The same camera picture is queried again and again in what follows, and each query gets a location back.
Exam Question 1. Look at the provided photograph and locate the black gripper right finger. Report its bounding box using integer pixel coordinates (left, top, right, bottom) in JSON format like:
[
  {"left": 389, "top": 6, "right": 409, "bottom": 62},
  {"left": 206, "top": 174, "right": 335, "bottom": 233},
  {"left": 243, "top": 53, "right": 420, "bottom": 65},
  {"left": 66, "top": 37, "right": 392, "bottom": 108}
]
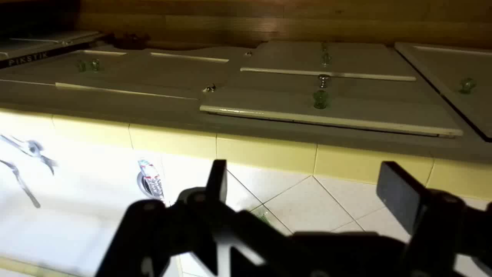
[{"left": 375, "top": 160, "right": 492, "bottom": 277}]

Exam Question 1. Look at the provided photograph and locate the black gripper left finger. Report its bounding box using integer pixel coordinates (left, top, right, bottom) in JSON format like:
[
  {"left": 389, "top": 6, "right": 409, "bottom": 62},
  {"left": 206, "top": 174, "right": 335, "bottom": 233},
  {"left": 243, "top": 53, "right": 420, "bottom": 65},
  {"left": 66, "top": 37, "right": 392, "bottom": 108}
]
[{"left": 95, "top": 159, "right": 297, "bottom": 277}]

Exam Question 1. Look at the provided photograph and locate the cream base cabinet door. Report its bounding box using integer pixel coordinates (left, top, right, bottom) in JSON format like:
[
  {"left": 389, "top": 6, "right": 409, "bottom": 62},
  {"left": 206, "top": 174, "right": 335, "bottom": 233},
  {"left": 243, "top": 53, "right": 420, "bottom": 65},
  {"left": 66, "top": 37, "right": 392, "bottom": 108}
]
[
  {"left": 198, "top": 39, "right": 466, "bottom": 139},
  {"left": 392, "top": 42, "right": 492, "bottom": 143},
  {"left": 0, "top": 50, "right": 89, "bottom": 90},
  {"left": 52, "top": 46, "right": 244, "bottom": 103}
]

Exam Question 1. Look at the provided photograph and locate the small dark brown object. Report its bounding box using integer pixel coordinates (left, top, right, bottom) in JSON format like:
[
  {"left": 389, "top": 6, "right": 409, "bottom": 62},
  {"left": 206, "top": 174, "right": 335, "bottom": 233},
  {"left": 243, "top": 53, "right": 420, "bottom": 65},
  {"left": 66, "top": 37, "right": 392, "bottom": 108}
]
[{"left": 104, "top": 31, "right": 154, "bottom": 51}]

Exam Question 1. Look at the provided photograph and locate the chrome sink faucet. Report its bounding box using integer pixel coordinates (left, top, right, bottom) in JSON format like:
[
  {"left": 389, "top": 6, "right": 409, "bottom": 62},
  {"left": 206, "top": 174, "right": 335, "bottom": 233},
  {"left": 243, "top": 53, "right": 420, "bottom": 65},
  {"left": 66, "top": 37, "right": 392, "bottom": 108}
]
[{"left": 0, "top": 131, "right": 60, "bottom": 211}]

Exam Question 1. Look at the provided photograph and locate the black oven with handle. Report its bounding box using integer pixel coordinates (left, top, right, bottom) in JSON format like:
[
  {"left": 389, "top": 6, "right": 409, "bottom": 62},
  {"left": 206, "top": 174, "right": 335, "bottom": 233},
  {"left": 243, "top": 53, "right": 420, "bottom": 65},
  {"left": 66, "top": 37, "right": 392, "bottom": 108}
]
[{"left": 0, "top": 30, "right": 103, "bottom": 70}]

